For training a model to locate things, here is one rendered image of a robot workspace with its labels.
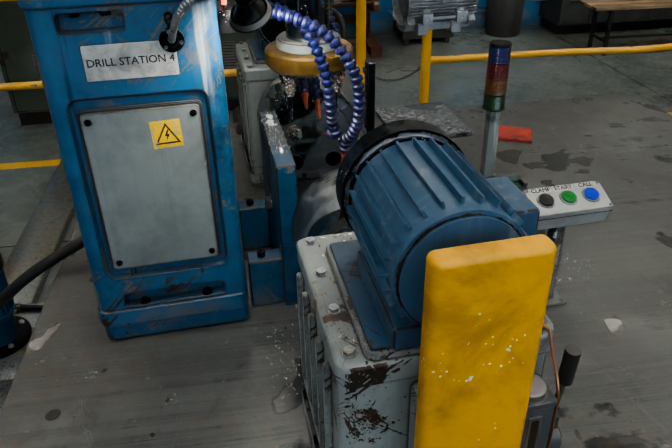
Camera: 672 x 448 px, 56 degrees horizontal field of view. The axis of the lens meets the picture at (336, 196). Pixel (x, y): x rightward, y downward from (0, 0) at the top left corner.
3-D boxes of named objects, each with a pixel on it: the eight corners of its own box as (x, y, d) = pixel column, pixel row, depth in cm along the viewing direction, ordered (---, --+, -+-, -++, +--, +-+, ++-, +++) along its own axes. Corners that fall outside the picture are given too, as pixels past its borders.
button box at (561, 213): (528, 232, 126) (537, 216, 122) (515, 204, 130) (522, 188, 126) (605, 221, 129) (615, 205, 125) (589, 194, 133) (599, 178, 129)
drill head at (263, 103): (272, 200, 157) (265, 106, 145) (254, 136, 192) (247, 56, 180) (368, 188, 162) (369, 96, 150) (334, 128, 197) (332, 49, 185)
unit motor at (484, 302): (394, 536, 77) (407, 253, 57) (335, 353, 105) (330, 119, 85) (583, 493, 82) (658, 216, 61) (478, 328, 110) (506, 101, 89)
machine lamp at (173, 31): (159, 73, 95) (146, -13, 88) (161, 52, 104) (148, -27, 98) (278, 63, 98) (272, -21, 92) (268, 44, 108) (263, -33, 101)
